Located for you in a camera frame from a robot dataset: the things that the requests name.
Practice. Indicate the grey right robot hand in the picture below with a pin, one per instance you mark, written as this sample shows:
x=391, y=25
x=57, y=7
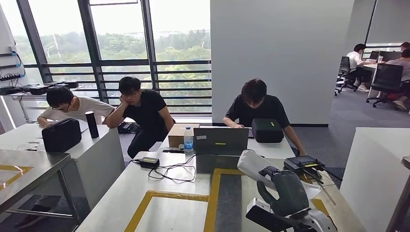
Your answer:
x=291, y=192

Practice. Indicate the white curved plastic part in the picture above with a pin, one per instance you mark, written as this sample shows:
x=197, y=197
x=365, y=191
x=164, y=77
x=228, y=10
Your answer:
x=250, y=163

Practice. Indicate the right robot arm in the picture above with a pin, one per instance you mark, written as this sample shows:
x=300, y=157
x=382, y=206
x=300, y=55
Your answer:
x=317, y=222

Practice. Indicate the metal workbench table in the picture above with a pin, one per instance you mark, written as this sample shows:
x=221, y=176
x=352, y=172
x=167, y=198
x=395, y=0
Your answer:
x=128, y=198

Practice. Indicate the black remote controller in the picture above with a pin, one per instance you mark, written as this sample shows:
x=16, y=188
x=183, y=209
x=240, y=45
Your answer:
x=301, y=163

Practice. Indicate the black hard case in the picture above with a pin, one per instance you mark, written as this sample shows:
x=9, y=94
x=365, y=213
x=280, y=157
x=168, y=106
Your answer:
x=38, y=89
x=267, y=131
x=61, y=134

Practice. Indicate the grey laptop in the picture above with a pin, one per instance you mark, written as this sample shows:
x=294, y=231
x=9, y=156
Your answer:
x=221, y=141

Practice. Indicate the white table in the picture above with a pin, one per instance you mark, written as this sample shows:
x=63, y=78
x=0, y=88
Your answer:
x=374, y=166
x=96, y=166

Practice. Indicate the person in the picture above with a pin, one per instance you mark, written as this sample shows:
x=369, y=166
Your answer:
x=355, y=60
x=147, y=109
x=256, y=110
x=406, y=64
x=406, y=46
x=89, y=107

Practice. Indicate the clear water bottle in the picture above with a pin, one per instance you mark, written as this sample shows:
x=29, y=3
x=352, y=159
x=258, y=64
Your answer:
x=188, y=144

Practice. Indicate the cardboard box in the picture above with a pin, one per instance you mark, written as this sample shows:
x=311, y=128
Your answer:
x=176, y=134

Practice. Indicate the black office chair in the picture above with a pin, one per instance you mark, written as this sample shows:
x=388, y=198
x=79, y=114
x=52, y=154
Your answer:
x=387, y=78
x=344, y=65

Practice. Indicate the white desk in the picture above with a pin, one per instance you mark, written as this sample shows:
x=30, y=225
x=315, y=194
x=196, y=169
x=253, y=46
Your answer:
x=373, y=80

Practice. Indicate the black power adapter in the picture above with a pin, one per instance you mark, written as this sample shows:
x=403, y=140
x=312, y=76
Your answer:
x=149, y=162

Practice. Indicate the black window railing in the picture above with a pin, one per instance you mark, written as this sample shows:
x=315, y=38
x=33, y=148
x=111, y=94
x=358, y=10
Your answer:
x=182, y=62

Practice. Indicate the black tumbler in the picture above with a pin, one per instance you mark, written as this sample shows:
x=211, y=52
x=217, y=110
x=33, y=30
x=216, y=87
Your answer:
x=92, y=125

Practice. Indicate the black power strip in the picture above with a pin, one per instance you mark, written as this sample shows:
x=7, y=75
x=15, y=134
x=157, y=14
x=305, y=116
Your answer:
x=9, y=76

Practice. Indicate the white board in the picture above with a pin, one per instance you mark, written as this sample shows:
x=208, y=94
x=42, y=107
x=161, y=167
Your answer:
x=9, y=38

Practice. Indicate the yellow tape frame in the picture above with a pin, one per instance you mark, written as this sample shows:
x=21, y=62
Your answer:
x=213, y=198

